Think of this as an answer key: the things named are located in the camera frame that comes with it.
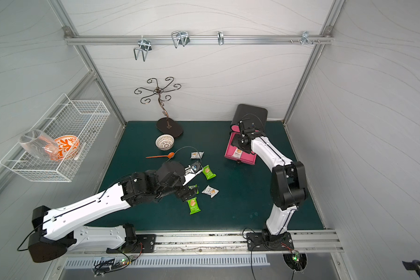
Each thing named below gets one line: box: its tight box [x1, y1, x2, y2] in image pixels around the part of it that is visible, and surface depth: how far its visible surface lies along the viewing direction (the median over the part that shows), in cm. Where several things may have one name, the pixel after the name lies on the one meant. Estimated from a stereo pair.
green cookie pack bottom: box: [186, 197, 202, 215], surface depth 84 cm
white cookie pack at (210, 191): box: [201, 184, 220, 198], surface depth 89 cm
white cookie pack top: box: [190, 151, 205, 160], surface depth 103 cm
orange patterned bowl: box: [53, 135, 80, 161], surface depth 67 cm
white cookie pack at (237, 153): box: [231, 147, 243, 159], surface depth 100 cm
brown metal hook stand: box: [134, 77, 184, 139], surface depth 100 cm
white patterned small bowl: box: [155, 134, 175, 152], surface depth 109 cm
